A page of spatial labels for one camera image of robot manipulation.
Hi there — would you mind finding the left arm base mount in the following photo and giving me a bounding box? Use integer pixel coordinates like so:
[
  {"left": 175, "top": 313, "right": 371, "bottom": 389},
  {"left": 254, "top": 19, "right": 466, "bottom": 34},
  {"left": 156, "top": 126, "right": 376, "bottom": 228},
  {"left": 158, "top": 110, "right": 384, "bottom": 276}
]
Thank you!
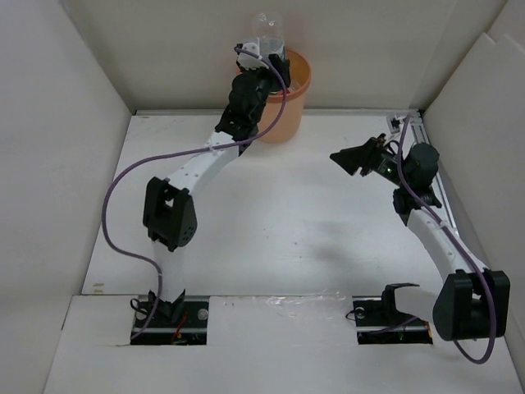
[{"left": 130, "top": 291, "right": 210, "bottom": 346}]

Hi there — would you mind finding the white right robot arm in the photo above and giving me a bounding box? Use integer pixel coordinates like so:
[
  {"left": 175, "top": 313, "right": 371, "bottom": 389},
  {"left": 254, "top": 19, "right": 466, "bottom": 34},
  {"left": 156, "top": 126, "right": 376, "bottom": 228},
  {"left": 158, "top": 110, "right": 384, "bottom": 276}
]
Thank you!
[{"left": 330, "top": 135, "right": 510, "bottom": 341}]

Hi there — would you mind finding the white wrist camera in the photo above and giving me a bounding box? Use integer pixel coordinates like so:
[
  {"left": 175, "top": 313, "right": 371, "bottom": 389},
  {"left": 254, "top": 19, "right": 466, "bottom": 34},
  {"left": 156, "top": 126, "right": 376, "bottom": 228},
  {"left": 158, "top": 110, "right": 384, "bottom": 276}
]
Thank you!
[
  {"left": 386, "top": 115, "right": 405, "bottom": 135},
  {"left": 234, "top": 37, "right": 266, "bottom": 71}
]

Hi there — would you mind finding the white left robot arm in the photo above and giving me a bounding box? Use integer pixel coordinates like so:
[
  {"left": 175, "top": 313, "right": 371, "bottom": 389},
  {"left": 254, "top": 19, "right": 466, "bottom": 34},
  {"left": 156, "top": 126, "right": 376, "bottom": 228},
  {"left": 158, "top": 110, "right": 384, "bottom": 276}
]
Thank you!
[{"left": 143, "top": 48, "right": 290, "bottom": 326}]

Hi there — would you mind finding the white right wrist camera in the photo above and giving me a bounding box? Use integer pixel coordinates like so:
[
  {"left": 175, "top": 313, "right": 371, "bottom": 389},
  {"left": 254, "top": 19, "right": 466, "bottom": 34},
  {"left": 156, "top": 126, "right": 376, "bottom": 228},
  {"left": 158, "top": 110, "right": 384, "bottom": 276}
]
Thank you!
[{"left": 386, "top": 115, "right": 405, "bottom": 135}]

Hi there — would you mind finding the aluminium frame rail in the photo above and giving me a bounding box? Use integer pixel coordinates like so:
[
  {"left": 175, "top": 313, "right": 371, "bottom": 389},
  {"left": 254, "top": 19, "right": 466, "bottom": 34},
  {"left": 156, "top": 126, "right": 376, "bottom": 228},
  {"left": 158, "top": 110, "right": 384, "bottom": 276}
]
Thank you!
[{"left": 135, "top": 108, "right": 505, "bottom": 333}]

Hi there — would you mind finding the blue white label bottle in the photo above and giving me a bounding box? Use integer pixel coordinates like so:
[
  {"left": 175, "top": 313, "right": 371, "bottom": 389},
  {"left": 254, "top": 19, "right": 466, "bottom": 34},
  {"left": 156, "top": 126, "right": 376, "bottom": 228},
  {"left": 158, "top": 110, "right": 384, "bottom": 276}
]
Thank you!
[{"left": 243, "top": 11, "right": 285, "bottom": 61}]

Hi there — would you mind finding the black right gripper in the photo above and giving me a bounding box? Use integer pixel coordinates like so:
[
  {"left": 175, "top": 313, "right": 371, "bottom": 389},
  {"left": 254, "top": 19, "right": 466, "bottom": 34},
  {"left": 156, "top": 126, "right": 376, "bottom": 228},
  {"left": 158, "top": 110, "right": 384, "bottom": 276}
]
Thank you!
[{"left": 330, "top": 133, "right": 410, "bottom": 188}]

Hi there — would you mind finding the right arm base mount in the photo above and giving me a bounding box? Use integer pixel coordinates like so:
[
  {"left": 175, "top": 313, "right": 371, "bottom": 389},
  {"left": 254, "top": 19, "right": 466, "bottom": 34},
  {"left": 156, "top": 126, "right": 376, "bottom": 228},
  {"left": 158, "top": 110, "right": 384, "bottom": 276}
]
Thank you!
[{"left": 345, "top": 282, "right": 433, "bottom": 345}]

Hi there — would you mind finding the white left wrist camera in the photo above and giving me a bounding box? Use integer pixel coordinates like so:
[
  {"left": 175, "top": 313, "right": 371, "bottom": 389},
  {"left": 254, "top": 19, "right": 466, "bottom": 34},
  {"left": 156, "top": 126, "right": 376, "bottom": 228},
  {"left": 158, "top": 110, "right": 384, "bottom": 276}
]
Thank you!
[{"left": 234, "top": 37, "right": 266, "bottom": 71}]

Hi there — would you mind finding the orange plastic bin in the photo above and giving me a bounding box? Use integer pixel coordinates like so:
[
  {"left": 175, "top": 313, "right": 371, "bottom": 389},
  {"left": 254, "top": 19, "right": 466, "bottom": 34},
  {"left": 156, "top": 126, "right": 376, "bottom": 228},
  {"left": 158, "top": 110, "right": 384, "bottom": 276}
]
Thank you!
[{"left": 259, "top": 49, "right": 312, "bottom": 144}]

